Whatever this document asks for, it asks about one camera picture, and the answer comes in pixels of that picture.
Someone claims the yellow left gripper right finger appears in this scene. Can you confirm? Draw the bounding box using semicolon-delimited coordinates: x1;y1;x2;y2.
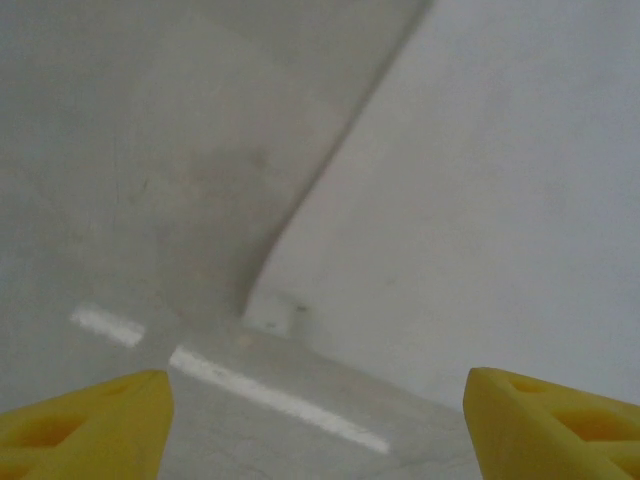
462;367;640;480

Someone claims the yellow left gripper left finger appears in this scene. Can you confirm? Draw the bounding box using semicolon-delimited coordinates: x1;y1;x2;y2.
0;368;176;480

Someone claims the white t-shirt with black print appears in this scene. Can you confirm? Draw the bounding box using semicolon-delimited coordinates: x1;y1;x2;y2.
164;0;640;480

